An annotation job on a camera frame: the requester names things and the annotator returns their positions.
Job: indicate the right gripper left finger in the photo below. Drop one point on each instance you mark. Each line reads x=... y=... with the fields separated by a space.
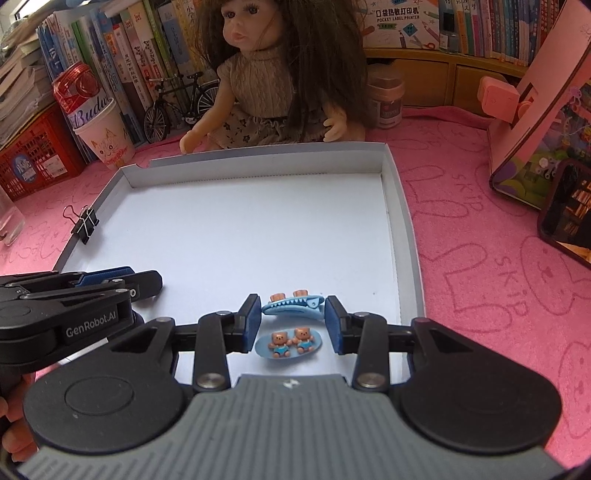
x=213 y=337

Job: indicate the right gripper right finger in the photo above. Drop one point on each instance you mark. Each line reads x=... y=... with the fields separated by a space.
x=371 y=338

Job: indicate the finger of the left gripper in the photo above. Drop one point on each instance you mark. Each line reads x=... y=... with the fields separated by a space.
x=143 y=285
x=100 y=276

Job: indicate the oval blue bear clip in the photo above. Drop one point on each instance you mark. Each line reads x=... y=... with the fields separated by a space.
x=289 y=344

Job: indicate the blue bear hair clip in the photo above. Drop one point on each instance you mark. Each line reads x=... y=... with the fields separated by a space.
x=301 y=304

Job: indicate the person's left hand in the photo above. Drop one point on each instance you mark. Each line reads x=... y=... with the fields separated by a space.
x=18 y=440

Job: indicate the black binder clip on tray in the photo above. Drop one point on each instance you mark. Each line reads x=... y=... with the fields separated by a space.
x=84 y=222

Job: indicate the clear acrylic block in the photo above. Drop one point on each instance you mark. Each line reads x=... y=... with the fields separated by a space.
x=12 y=220

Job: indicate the white cardboard box tray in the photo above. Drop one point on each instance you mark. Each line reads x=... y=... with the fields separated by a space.
x=218 y=226

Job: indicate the red plastic crate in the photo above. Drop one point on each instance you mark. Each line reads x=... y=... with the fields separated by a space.
x=42 y=154

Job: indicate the white cat paper cup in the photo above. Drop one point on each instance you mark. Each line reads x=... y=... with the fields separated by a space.
x=107 y=137

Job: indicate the black miniature bicycle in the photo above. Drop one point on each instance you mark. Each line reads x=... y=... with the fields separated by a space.
x=180 y=100

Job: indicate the red beer can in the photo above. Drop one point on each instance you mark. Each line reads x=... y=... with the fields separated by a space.
x=79 y=94

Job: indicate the stack of grey books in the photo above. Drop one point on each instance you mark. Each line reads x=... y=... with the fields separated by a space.
x=25 y=87

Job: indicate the smartphone playing video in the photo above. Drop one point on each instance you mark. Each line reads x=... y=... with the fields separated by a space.
x=564 y=221

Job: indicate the row of upright books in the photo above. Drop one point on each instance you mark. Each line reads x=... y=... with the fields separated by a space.
x=277 y=41

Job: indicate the small brown jar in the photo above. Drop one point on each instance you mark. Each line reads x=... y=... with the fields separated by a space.
x=386 y=90

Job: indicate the brown haired doll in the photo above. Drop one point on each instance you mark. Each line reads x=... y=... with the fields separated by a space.
x=277 y=69

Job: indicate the pink triangular toy house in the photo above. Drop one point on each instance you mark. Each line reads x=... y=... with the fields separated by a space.
x=546 y=117

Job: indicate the label printer box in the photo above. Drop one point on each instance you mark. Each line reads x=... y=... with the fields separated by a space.
x=400 y=24

